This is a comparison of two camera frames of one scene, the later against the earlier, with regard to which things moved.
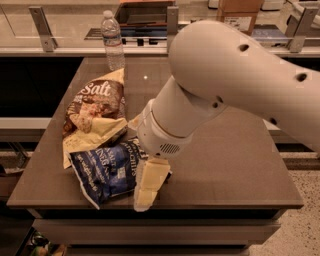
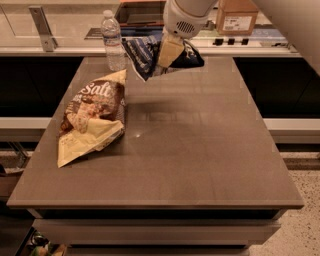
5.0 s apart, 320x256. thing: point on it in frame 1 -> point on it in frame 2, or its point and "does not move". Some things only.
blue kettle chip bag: x=109 y=170 -> x=145 y=52
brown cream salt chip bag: x=96 y=116 does not move
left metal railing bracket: x=48 y=41 does not move
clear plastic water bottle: x=115 y=59 does not move
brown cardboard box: x=240 y=14 does not move
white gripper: x=156 y=136 -> x=180 y=20
